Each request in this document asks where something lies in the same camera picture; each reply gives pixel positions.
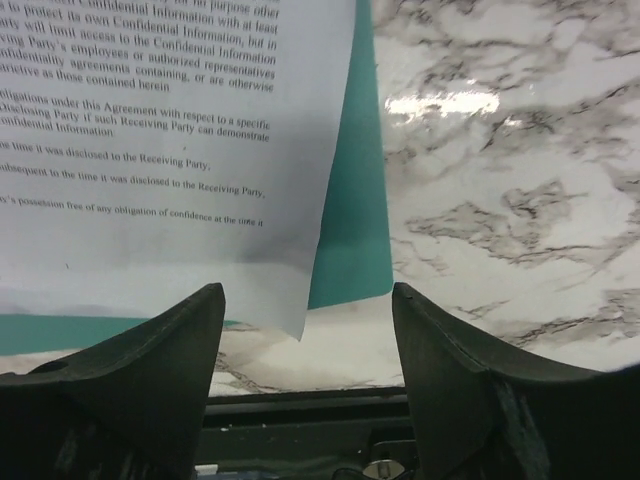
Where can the printed paper sheets stack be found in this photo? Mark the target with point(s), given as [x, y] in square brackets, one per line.
[151, 147]

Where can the teal paper folder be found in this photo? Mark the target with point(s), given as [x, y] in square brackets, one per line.
[353, 259]

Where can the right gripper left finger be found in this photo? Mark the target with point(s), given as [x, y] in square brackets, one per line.
[130, 407]

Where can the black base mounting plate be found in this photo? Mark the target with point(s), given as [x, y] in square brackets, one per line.
[338, 434]

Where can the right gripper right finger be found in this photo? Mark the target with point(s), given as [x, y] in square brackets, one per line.
[484, 409]

